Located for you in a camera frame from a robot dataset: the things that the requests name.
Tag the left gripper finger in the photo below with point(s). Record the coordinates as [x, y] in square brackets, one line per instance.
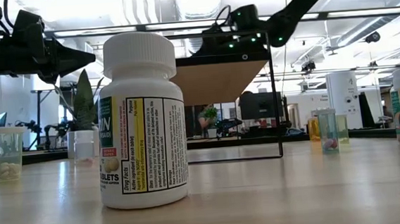
[64, 69]
[70, 54]

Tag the pink vial with pink pills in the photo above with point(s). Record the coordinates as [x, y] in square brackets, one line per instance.
[84, 148]

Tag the large white aspirin bottle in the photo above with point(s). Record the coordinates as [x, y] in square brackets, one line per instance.
[141, 130]

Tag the clear vial white pills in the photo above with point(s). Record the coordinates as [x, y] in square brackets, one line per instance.
[9, 153]

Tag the orange pill vial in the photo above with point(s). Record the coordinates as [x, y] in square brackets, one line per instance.
[313, 130]

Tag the teal vial with red pills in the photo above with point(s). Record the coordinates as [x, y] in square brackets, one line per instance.
[327, 127]

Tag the yellow vial with yellow pills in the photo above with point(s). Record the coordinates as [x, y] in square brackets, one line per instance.
[343, 128]

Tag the large gummy supplement bottle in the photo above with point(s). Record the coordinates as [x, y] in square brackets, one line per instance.
[396, 112]

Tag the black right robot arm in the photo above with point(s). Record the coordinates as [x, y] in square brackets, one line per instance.
[285, 24]

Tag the background black robot arm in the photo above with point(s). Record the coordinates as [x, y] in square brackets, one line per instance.
[31, 126]

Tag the green plant in white pot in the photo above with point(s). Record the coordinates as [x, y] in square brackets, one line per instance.
[84, 106]

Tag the overhead LED light bar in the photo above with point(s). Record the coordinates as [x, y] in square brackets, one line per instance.
[180, 25]

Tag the background laptop screen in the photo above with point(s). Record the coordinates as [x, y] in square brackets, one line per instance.
[1, 119]

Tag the black background monitor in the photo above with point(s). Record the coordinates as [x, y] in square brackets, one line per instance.
[257, 106]

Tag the small background potted plant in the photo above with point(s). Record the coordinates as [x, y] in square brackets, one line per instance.
[212, 113]

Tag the person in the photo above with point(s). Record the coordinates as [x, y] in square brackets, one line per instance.
[203, 122]

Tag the white round column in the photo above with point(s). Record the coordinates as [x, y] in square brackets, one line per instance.
[343, 88]

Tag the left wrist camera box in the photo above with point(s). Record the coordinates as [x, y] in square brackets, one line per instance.
[26, 25]

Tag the wooden shelf, black metal frame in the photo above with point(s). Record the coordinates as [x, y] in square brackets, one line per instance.
[219, 82]

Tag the black aluminium table frame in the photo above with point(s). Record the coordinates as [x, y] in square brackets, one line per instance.
[37, 158]

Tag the black ceiling dome camera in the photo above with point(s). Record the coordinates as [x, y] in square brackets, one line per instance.
[373, 37]

